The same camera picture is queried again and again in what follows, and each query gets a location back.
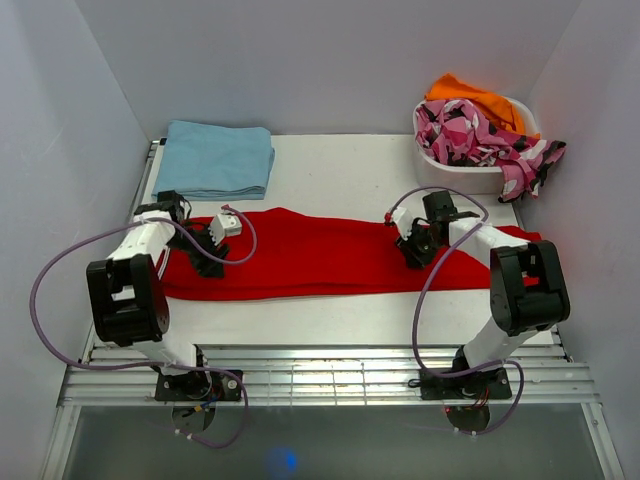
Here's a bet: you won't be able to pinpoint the purple cable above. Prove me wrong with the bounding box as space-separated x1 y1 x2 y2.
389 186 526 437
30 204 259 448

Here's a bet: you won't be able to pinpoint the red trousers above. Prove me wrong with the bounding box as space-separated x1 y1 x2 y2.
153 206 543 303

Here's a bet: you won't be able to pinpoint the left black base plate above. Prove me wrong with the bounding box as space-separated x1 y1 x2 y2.
153 368 243 403

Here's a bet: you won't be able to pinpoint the orange garment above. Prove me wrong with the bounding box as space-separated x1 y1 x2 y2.
424 73 540 138

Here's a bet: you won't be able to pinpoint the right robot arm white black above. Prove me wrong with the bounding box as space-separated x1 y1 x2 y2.
385 187 570 403

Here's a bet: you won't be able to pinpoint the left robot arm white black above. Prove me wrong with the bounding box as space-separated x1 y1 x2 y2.
86 190 242 402

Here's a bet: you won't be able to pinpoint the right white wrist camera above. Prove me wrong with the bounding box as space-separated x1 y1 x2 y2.
384 207 414 240

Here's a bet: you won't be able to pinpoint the white plastic basket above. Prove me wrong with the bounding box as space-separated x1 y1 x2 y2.
411 97 540 196

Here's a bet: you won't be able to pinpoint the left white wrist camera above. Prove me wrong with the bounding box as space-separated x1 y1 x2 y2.
208 213 242 245

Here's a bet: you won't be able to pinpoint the folded light blue trousers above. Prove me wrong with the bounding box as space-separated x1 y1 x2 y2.
152 120 275 201

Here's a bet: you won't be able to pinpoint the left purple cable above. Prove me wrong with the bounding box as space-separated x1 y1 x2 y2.
30 204 259 448

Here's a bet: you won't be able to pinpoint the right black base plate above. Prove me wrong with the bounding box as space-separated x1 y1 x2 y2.
408 367 512 400

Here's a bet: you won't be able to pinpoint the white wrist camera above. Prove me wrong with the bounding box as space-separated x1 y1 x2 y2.
384 207 414 240
208 213 242 245

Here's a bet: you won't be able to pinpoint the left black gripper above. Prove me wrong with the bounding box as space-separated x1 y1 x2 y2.
165 221 230 279

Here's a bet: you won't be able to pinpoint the pink camouflage trousers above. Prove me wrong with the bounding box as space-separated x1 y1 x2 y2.
415 99 566 203

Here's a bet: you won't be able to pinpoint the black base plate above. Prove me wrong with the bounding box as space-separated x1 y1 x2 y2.
408 367 512 400
153 368 243 403

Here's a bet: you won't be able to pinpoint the aluminium rail frame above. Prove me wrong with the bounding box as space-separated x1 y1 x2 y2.
58 134 625 479

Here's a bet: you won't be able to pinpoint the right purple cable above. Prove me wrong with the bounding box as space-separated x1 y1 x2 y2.
389 186 526 437

